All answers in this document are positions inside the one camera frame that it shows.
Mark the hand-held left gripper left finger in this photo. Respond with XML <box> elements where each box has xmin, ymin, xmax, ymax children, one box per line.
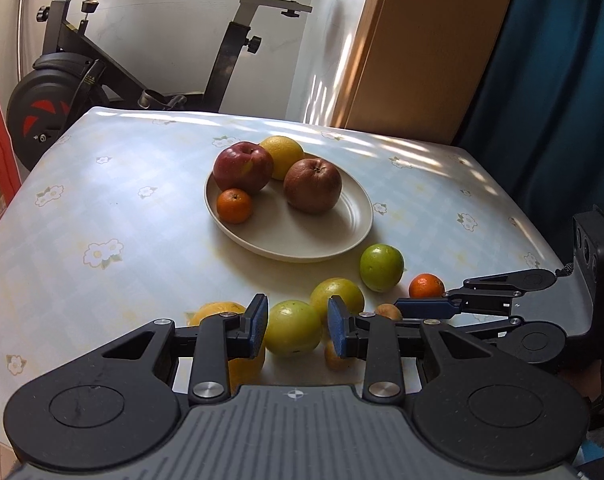
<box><xmin>102</xmin><ymin>293</ymin><xmax>270</xmax><ymax>406</ymax></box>

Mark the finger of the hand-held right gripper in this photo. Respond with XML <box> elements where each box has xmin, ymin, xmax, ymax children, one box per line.
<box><xmin>462</xmin><ymin>316</ymin><xmax>525</xmax><ymax>345</ymax></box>
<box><xmin>395</xmin><ymin>270</ymin><xmax>530</xmax><ymax>320</ymax></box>

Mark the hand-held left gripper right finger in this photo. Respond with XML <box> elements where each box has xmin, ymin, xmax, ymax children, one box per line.
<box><xmin>328</xmin><ymin>295</ymin><xmax>502</xmax><ymax>403</ymax></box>

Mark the small tangerine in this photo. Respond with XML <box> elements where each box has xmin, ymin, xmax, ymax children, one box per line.
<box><xmin>217</xmin><ymin>188</ymin><xmax>253</xmax><ymax>224</ymax></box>
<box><xmin>409</xmin><ymin>273</ymin><xmax>445</xmax><ymax>299</ymax></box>

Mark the yellow-green apple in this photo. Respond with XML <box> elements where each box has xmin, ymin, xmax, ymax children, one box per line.
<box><xmin>264</xmin><ymin>300</ymin><xmax>323</xmax><ymax>357</ymax></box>
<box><xmin>310</xmin><ymin>277</ymin><xmax>365</xmax><ymax>320</ymax></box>

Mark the yellow orange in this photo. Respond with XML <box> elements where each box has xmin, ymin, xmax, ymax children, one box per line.
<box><xmin>189</xmin><ymin>301</ymin><xmax>267</xmax><ymax>387</ymax></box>

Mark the green lime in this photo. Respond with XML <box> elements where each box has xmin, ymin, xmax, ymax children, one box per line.
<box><xmin>360</xmin><ymin>243</ymin><xmax>405</xmax><ymax>293</ymax></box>

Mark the cream round plate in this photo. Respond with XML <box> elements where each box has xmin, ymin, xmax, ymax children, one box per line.
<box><xmin>204</xmin><ymin>152</ymin><xmax>374</xmax><ymax>262</ymax></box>

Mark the dark red apple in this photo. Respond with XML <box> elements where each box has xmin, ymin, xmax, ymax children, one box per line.
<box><xmin>283</xmin><ymin>158</ymin><xmax>343</xmax><ymax>215</ymax></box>

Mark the yellow lemon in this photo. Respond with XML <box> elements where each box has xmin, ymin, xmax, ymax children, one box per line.
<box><xmin>259</xmin><ymin>136</ymin><xmax>305</xmax><ymax>181</ymax></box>

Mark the dark blue curtain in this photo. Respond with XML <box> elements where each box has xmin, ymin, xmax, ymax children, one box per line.
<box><xmin>456</xmin><ymin>0</ymin><xmax>604</xmax><ymax>281</ymax></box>

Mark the wooden door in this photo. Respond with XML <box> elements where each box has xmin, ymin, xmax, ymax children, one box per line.
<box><xmin>332</xmin><ymin>0</ymin><xmax>522</xmax><ymax>145</ymax></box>

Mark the black exercise bike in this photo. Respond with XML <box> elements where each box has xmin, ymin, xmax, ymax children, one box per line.
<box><xmin>7</xmin><ymin>0</ymin><xmax>321</xmax><ymax>171</ymax></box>

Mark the metal pipe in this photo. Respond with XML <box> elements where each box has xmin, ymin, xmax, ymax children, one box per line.
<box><xmin>16</xmin><ymin>0</ymin><xmax>34</xmax><ymax>86</ymax></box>

